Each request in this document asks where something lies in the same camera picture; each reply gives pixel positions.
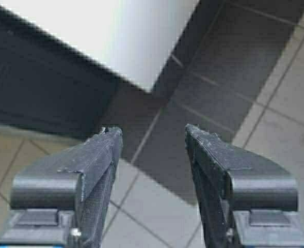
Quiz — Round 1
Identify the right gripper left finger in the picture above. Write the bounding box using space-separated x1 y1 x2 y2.
10 127 123 247

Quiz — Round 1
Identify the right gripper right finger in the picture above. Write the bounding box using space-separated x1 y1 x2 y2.
185 124 298 247

